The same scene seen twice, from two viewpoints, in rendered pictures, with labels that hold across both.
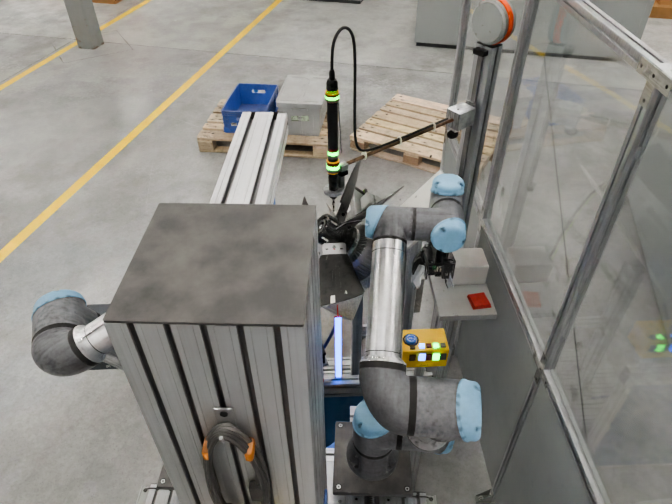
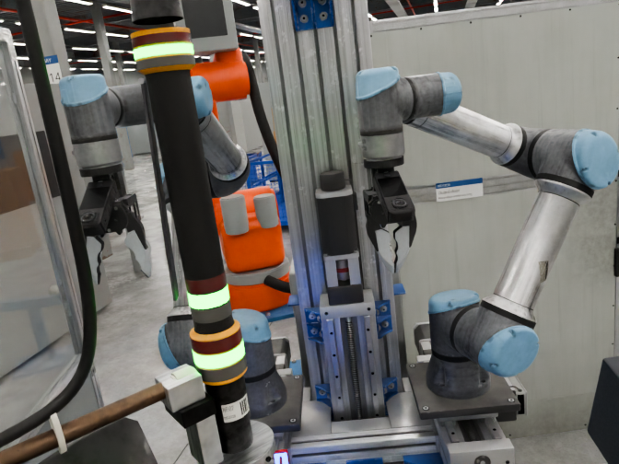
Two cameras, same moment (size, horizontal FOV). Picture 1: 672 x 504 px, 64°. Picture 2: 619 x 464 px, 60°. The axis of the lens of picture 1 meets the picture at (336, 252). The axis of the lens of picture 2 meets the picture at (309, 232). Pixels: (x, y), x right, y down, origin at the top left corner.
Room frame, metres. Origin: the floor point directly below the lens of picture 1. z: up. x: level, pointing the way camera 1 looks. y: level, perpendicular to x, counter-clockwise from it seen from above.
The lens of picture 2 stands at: (1.99, 0.11, 1.76)
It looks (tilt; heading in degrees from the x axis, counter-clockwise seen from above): 15 degrees down; 181
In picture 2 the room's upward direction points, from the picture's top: 7 degrees counter-clockwise
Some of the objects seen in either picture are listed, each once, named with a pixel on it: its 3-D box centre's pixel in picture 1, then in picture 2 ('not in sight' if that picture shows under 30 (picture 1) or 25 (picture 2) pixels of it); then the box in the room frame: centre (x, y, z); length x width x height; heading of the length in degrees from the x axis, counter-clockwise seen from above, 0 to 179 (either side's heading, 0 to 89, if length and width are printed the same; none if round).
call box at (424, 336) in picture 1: (422, 349); not in sight; (1.21, -0.30, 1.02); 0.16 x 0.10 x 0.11; 92
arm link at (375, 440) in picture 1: (377, 424); (243, 340); (0.81, -0.11, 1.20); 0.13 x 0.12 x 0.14; 84
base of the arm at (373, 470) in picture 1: (372, 446); (253, 383); (0.81, -0.10, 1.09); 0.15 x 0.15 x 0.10
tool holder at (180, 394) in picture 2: (335, 178); (219, 411); (1.57, 0.00, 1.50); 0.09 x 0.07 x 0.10; 127
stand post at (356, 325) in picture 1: (356, 344); not in sight; (1.70, -0.09, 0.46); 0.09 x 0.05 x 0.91; 2
